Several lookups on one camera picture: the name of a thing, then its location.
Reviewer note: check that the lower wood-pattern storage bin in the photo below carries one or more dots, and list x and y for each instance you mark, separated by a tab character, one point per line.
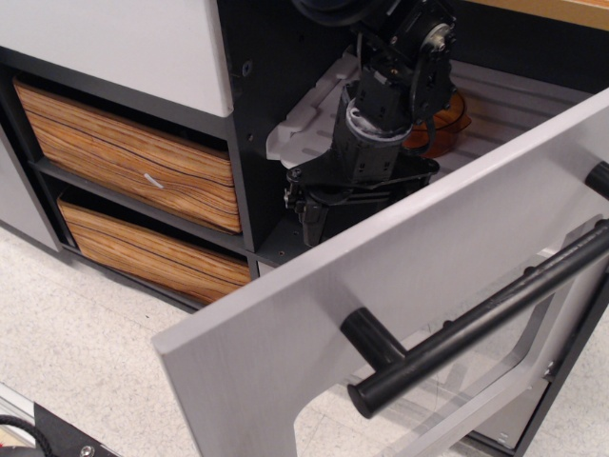
117	240

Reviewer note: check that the grey oven door with window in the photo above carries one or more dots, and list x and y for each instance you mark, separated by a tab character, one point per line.
243	368

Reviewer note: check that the wood-pattern storage bin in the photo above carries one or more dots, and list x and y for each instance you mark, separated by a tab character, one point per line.
117	240
162	170

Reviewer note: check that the black oven door handle bar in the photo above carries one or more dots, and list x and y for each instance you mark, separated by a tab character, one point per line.
398	369

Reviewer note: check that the upper wood-pattern storage bin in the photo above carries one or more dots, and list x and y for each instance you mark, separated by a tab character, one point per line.
162	170

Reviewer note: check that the white plastic tray in oven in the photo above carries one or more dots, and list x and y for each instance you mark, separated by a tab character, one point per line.
306	132

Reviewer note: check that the grey oven rack shelf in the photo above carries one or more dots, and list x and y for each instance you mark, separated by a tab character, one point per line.
502	106

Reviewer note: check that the light wooden countertop edge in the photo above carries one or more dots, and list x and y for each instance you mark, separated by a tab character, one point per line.
592	14

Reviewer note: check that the orange transparent bowl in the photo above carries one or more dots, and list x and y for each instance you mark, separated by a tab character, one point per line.
449	123

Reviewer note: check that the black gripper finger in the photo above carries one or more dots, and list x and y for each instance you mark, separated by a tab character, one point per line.
312	214

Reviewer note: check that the black plate with screw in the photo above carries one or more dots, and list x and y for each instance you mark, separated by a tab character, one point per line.
65	439

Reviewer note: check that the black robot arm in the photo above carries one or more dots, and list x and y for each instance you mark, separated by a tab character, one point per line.
384	121

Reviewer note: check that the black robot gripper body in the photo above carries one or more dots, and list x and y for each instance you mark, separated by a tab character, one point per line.
363	164

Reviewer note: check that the dark grey play kitchen cabinet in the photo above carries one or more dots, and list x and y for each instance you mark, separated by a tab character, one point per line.
224	74

